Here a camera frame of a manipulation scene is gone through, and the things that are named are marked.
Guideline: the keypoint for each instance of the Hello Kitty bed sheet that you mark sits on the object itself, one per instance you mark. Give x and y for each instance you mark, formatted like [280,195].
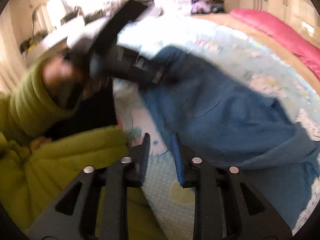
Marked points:
[235,54]

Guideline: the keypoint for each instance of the green left sleeve forearm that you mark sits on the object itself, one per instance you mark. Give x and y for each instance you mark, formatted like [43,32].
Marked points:
[28,111]

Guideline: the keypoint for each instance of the pink comforter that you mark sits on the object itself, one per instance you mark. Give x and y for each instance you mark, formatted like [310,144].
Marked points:
[286,36]

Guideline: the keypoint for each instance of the left hand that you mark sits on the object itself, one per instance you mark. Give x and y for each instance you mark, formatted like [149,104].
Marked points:
[68,84]

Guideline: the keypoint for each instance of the green clothed torso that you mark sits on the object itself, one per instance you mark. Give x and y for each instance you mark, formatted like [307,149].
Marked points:
[30,180]

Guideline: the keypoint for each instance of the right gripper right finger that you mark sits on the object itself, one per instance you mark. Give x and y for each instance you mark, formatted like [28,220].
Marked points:
[227,206]

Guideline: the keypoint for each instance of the beige bed blanket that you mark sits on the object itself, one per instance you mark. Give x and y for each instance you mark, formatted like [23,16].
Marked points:
[262,38]

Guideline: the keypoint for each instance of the clothes pile on floor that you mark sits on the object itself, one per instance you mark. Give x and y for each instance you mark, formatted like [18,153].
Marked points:
[208,6]

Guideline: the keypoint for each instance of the blue denim pants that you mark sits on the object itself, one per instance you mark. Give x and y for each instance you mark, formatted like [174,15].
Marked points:
[227,124]

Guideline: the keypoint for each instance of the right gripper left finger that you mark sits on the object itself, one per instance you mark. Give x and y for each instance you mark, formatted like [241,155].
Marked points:
[73,213]

